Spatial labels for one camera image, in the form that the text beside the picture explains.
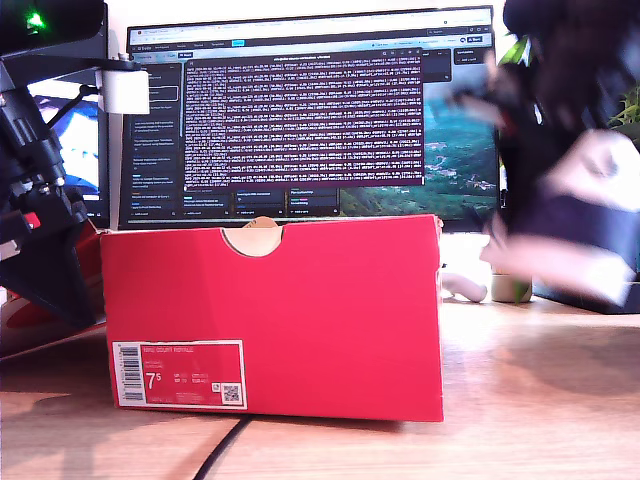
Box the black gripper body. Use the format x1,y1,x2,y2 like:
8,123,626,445
0,117,91,236

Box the red Nike shoebox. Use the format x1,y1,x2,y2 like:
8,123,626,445
0,214,445,423

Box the blue suede shoe white stripes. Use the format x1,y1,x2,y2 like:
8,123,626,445
478,128,640,306

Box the beige cardboard insert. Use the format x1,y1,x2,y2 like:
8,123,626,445
227,217,284,257

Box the wide black computer monitor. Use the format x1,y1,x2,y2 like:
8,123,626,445
118,5,501,234

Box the white handheld controller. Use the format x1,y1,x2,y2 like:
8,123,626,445
442,272,489,303

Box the white ceramic pot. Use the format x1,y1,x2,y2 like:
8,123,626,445
490,273,534,304

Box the black plant tray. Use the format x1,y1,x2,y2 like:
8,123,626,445
533,279,640,315

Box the green leafy potted plant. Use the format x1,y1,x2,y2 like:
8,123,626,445
499,34,640,304

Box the thin black camera cable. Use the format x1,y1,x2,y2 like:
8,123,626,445
49,84,100,129

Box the black table cable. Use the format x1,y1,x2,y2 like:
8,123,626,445
193,417,251,480

